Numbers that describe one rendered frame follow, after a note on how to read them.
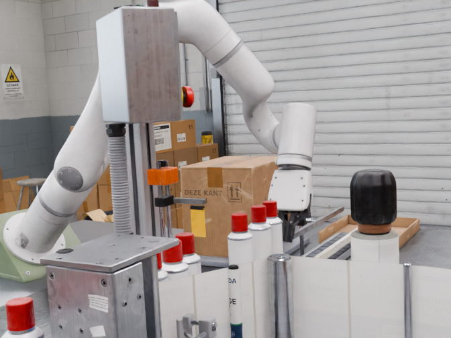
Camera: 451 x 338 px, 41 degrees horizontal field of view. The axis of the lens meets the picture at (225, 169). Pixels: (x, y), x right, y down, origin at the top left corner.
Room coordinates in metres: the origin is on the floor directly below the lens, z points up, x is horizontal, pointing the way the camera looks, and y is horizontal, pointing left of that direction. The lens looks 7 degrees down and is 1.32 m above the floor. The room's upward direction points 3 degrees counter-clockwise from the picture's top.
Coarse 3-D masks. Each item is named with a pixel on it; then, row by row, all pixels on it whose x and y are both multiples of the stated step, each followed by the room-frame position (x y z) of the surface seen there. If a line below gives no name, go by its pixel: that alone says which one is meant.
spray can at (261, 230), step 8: (256, 208) 1.27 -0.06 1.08; (264, 208) 1.28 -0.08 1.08; (256, 216) 1.27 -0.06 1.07; (264, 216) 1.28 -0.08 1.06; (256, 224) 1.28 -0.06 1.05; (264, 224) 1.28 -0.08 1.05; (256, 232) 1.27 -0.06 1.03; (264, 232) 1.27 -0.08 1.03; (256, 240) 1.27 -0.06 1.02; (264, 240) 1.27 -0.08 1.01; (256, 248) 1.27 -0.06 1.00; (264, 248) 1.27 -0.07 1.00; (256, 256) 1.27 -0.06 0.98; (264, 256) 1.27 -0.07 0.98
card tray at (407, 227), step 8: (344, 216) 2.18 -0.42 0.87; (336, 224) 2.09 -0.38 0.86; (344, 224) 2.17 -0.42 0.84; (352, 224) 2.19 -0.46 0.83; (392, 224) 2.12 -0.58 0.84; (400, 224) 2.11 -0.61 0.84; (408, 224) 2.09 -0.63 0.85; (416, 224) 2.03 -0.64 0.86; (320, 232) 1.96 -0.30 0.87; (328, 232) 2.02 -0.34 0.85; (336, 232) 2.08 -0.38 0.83; (400, 232) 2.03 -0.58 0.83; (408, 232) 1.93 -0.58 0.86; (416, 232) 2.03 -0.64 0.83; (320, 240) 1.95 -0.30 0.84; (400, 240) 1.84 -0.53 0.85
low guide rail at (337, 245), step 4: (356, 228) 1.77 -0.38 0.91; (344, 236) 1.68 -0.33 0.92; (348, 236) 1.68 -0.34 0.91; (340, 240) 1.63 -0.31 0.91; (344, 240) 1.65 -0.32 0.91; (348, 240) 1.68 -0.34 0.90; (332, 244) 1.60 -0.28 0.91; (336, 244) 1.59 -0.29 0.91; (340, 244) 1.62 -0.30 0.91; (344, 244) 1.65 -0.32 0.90; (328, 248) 1.55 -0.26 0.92; (332, 248) 1.56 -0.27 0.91; (336, 248) 1.59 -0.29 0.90; (340, 248) 1.62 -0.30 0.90; (324, 252) 1.52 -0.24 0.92; (328, 252) 1.54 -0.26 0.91; (332, 252) 1.56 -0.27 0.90; (316, 256) 1.48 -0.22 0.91; (320, 256) 1.49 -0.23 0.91; (324, 256) 1.51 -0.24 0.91; (328, 256) 1.54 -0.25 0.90
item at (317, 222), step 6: (336, 210) 1.83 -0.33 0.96; (342, 210) 1.87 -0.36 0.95; (324, 216) 1.75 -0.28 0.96; (330, 216) 1.77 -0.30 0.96; (312, 222) 1.67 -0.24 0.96; (318, 222) 1.69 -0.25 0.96; (300, 228) 1.60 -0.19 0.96; (306, 228) 1.61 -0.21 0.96; (312, 228) 1.65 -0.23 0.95; (300, 234) 1.57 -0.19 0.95
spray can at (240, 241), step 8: (232, 216) 1.20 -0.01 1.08; (240, 216) 1.20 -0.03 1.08; (232, 224) 1.20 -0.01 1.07; (240, 224) 1.20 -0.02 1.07; (232, 232) 1.21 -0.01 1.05; (240, 232) 1.20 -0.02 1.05; (248, 232) 1.21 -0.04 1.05; (232, 240) 1.19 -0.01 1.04; (240, 240) 1.19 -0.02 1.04; (248, 240) 1.19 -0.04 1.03; (232, 248) 1.19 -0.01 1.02; (240, 248) 1.19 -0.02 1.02; (248, 248) 1.19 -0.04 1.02; (232, 256) 1.19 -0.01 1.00; (240, 256) 1.19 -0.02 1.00; (248, 256) 1.19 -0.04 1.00
